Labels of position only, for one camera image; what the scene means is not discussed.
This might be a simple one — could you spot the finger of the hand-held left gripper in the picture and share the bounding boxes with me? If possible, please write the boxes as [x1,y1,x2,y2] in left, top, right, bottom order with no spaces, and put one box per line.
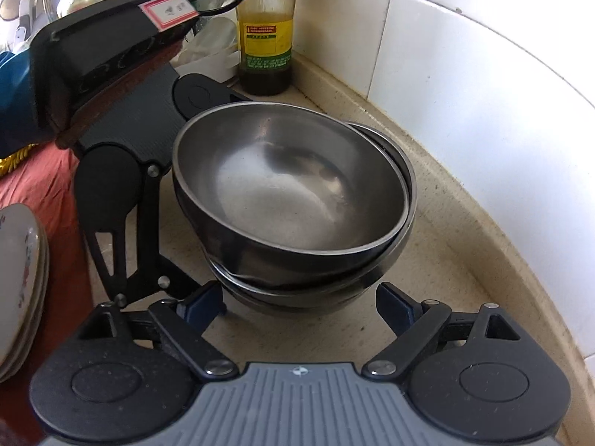
[85,164,202,310]

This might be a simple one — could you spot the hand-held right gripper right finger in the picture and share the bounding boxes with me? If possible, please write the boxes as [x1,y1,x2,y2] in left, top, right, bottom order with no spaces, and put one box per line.
[361,281,524,380]

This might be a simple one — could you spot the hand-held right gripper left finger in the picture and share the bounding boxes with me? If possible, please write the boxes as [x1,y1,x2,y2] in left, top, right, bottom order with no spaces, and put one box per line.
[77,281,239,380]

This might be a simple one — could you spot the red cloth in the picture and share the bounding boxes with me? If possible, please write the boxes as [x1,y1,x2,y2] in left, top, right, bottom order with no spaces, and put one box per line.
[0,138,96,446]

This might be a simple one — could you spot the yellow chenille hand towel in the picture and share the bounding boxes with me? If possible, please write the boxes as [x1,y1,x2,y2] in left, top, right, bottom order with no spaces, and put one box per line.
[0,142,39,176]

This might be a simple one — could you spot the yellow label oil bottle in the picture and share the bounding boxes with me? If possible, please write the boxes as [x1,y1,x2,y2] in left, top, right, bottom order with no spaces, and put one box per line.
[235,0,295,97]

